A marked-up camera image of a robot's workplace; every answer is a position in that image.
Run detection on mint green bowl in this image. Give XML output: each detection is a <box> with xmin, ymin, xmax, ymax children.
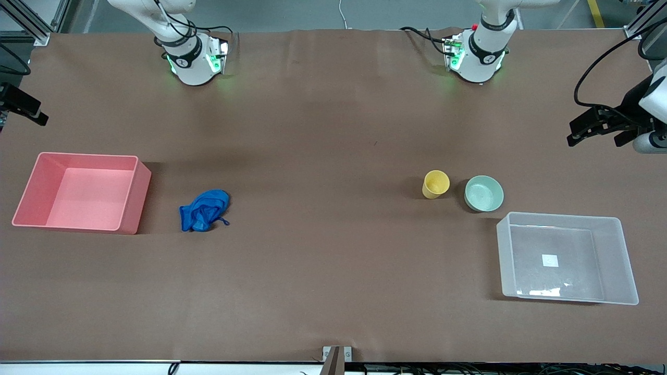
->
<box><xmin>464</xmin><ymin>176</ymin><xmax>504</xmax><ymax>213</ymax></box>

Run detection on yellow plastic cup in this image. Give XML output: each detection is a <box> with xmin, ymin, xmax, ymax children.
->
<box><xmin>422</xmin><ymin>170</ymin><xmax>450</xmax><ymax>199</ymax></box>

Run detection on blue cloth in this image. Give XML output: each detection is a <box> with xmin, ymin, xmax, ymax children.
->
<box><xmin>179</xmin><ymin>189</ymin><xmax>230</xmax><ymax>233</ymax></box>

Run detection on pink plastic bin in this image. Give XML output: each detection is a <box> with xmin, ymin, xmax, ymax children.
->
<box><xmin>11</xmin><ymin>152</ymin><xmax>152</xmax><ymax>235</ymax></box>

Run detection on clear plastic bin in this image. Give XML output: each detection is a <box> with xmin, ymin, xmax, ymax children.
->
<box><xmin>496</xmin><ymin>211</ymin><xmax>639</xmax><ymax>306</ymax></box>

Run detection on brown table cover sheet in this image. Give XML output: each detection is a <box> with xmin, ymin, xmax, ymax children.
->
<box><xmin>0</xmin><ymin>27</ymin><xmax>667</xmax><ymax>364</ymax></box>

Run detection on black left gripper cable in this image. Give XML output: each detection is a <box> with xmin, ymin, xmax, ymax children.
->
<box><xmin>574</xmin><ymin>18</ymin><xmax>667</xmax><ymax>128</ymax></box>

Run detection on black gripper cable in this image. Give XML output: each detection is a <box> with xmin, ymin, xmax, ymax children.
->
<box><xmin>574</xmin><ymin>18</ymin><xmax>667</xmax><ymax>128</ymax></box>
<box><xmin>0</xmin><ymin>44</ymin><xmax>32</xmax><ymax>77</ymax></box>

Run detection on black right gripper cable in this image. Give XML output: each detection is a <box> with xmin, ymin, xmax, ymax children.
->
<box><xmin>0</xmin><ymin>44</ymin><xmax>32</xmax><ymax>77</ymax></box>

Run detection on aluminium frame post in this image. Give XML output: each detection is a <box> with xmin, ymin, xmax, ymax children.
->
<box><xmin>623</xmin><ymin>0</ymin><xmax>667</xmax><ymax>40</ymax></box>
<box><xmin>0</xmin><ymin>0</ymin><xmax>71</xmax><ymax>47</ymax></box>

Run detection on black left arm base cable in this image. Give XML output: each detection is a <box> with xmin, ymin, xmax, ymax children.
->
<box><xmin>400</xmin><ymin>26</ymin><xmax>454</xmax><ymax>55</ymax></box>

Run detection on black arm base cable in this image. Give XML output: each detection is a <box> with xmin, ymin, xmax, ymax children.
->
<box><xmin>141</xmin><ymin>0</ymin><xmax>235</xmax><ymax>50</ymax></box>
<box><xmin>400</xmin><ymin>26</ymin><xmax>454</xmax><ymax>55</ymax></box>

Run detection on black right arm base cable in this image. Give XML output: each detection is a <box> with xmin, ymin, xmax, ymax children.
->
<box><xmin>141</xmin><ymin>0</ymin><xmax>235</xmax><ymax>50</ymax></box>

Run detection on white table edge rail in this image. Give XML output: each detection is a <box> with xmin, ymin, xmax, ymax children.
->
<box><xmin>0</xmin><ymin>359</ymin><xmax>324</xmax><ymax>375</ymax></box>

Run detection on metal table bracket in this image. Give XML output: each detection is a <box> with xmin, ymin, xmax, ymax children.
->
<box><xmin>322</xmin><ymin>346</ymin><xmax>353</xmax><ymax>375</ymax></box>

